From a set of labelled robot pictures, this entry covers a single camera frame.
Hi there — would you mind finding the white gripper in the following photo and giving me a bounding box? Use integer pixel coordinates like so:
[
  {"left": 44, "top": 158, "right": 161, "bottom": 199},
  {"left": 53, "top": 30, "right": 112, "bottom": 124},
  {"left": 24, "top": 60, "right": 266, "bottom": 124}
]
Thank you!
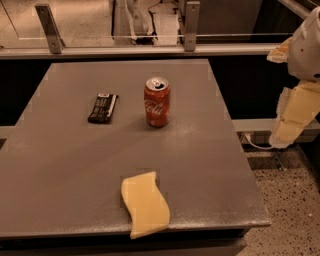
[{"left": 267, "top": 7, "right": 320, "bottom": 149}]

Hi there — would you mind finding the red coke can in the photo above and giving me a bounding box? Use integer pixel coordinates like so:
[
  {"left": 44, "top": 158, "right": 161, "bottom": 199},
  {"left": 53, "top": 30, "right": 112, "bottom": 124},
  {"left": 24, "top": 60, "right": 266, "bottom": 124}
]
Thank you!
[{"left": 144, "top": 77, "right": 171, "bottom": 127}]

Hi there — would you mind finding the yellow sponge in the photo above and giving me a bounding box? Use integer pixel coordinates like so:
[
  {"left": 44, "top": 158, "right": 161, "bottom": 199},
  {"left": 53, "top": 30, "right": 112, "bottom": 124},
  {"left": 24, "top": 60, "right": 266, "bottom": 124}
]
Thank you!
[{"left": 121, "top": 171, "right": 170, "bottom": 239}]

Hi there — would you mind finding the black snack bar wrapper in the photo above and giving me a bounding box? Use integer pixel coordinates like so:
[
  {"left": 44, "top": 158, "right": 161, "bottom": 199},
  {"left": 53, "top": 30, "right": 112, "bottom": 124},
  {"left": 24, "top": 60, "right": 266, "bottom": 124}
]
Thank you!
[{"left": 87, "top": 93, "right": 118, "bottom": 124}]

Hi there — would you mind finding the grey table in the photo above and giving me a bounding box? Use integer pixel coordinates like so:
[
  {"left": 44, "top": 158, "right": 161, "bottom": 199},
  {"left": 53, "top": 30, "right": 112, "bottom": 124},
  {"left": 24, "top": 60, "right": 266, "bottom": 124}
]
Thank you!
[{"left": 0, "top": 59, "right": 270, "bottom": 256}]

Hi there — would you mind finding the white cable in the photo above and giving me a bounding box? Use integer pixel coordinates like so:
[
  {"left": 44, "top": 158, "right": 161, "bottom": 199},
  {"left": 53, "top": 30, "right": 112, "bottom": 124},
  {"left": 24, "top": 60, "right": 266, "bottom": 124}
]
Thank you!
[{"left": 243, "top": 132, "right": 275, "bottom": 150}]

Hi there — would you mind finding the right metal bracket post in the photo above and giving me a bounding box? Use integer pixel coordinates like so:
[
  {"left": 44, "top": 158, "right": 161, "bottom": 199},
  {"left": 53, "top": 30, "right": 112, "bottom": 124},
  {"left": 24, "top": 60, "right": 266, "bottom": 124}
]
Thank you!
[{"left": 184, "top": 1, "right": 200, "bottom": 52}]

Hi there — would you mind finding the metal bracket post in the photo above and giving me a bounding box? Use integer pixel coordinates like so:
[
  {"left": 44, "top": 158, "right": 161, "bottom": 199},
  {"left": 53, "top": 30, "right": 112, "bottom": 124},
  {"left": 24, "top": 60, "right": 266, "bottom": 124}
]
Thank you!
[
  {"left": 35, "top": 4, "right": 64, "bottom": 54},
  {"left": 184, "top": 1, "right": 200, "bottom": 52}
]

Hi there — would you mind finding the horizontal metal rail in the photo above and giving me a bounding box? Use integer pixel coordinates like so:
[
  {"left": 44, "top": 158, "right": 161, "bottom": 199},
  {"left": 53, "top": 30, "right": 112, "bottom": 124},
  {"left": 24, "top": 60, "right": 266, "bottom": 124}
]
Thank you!
[{"left": 0, "top": 43, "right": 279, "bottom": 60}]

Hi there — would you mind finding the left metal bracket post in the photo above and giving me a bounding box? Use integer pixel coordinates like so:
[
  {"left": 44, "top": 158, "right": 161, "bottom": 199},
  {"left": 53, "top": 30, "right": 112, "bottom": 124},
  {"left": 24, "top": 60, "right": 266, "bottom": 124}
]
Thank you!
[{"left": 35, "top": 4, "right": 64, "bottom": 54}]

